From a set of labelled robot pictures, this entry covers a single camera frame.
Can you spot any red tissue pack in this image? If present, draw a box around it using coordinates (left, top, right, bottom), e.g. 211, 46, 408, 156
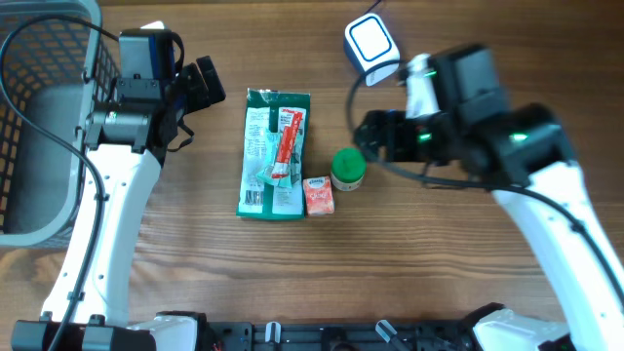
303, 176, 335, 216

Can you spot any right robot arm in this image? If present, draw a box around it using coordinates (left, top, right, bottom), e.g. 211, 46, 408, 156
351, 44, 623, 350

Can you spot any green glove package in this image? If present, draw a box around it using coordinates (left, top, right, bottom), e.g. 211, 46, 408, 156
236, 89, 311, 220

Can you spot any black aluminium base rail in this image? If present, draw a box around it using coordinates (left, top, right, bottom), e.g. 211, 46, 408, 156
118, 319, 552, 351

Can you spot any red toothpaste tube box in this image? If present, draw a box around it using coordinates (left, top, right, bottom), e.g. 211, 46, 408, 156
271, 108, 305, 178

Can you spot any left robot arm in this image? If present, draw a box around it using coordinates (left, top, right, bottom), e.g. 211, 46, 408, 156
11, 28, 225, 350

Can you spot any grey plastic shopping basket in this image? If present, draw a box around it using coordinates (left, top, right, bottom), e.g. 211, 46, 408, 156
1, 0, 119, 249

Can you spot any white barcode scanner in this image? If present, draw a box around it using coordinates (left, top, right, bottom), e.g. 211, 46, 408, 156
343, 13, 400, 73

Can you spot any green lid jar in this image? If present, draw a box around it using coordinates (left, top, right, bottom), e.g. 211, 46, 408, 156
331, 148, 367, 191

